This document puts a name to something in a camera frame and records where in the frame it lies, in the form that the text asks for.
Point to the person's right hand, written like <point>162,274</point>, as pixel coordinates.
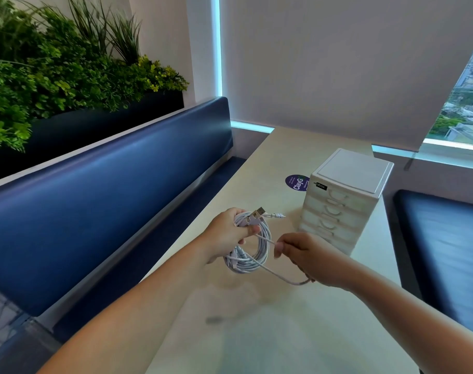
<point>322,258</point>

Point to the person's left hand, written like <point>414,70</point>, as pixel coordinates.
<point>220,235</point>

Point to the white mini drawer cabinet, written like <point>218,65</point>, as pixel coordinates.
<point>355,169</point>

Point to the person's left forearm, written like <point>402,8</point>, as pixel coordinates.
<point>119,319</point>

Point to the person's right forearm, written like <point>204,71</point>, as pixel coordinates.
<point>415,315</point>

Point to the black planter box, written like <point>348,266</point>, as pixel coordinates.
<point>96,128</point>

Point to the round purple sticker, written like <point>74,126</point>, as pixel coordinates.
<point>296,183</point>

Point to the white table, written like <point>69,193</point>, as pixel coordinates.
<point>259,327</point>

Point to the blue padded bench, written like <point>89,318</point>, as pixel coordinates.
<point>84,206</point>
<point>446,245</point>

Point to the white roller blind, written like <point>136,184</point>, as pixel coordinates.
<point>337,62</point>

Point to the glass window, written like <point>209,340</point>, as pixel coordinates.
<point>462,116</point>

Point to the green leafy plants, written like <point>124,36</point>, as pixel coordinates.
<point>45,77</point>

